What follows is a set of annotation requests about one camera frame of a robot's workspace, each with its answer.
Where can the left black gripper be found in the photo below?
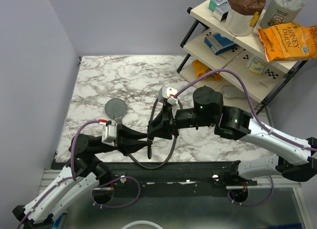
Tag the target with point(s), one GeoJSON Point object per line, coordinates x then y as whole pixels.
{"type": "Point", "coordinates": [125, 134]}

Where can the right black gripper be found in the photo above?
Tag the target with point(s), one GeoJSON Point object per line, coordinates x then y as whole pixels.
{"type": "Point", "coordinates": [164, 123]}

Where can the black T-shaped fitting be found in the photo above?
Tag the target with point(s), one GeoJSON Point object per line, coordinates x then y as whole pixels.
{"type": "Point", "coordinates": [149, 149]}

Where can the grey shower head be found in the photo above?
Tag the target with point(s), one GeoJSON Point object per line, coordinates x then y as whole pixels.
{"type": "Point", "coordinates": [116, 109]}

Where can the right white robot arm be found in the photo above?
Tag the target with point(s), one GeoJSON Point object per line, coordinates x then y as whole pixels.
{"type": "Point", "coordinates": [292, 157]}

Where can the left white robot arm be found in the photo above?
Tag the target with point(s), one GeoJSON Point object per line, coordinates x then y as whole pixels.
{"type": "Point", "coordinates": [83, 172]}

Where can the orange snack bag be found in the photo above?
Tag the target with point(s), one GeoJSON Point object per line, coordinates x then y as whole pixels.
{"type": "Point", "coordinates": [201, 69]}

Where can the white round rim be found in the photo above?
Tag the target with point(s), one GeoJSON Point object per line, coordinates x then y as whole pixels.
{"type": "Point", "coordinates": [142, 222]}

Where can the cream three-tier shelf rack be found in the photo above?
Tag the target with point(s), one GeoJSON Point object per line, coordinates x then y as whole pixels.
{"type": "Point", "coordinates": [261, 88]}

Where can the blue box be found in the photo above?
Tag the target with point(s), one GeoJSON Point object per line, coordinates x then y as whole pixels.
{"type": "Point", "coordinates": [218, 44]}

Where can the silver small box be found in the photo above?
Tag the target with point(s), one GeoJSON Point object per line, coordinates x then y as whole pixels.
{"type": "Point", "coordinates": [221, 12]}

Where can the yellow clip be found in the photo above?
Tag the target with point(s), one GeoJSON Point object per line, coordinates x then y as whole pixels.
{"type": "Point", "coordinates": [254, 19]}

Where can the teal small box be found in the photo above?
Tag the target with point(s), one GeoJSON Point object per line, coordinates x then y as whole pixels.
{"type": "Point", "coordinates": [213, 4]}

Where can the white cup brown lid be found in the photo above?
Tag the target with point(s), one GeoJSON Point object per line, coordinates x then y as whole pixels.
{"type": "Point", "coordinates": [240, 15]}

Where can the orange honey dijon bag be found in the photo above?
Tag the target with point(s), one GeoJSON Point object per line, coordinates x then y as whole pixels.
{"type": "Point", "coordinates": [289, 41]}

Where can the grey cylindrical canister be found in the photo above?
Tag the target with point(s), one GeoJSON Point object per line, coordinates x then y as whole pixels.
{"type": "Point", "coordinates": [281, 11]}

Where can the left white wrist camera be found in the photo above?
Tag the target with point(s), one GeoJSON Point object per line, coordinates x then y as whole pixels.
{"type": "Point", "coordinates": [109, 131]}

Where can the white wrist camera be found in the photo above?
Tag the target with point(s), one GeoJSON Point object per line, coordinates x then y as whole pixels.
{"type": "Point", "coordinates": [109, 131]}
{"type": "Point", "coordinates": [167, 94]}

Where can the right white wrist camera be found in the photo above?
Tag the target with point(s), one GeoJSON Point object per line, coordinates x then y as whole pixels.
{"type": "Point", "coordinates": [167, 94]}

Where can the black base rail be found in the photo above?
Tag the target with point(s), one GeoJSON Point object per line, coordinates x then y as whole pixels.
{"type": "Point", "coordinates": [175, 179]}

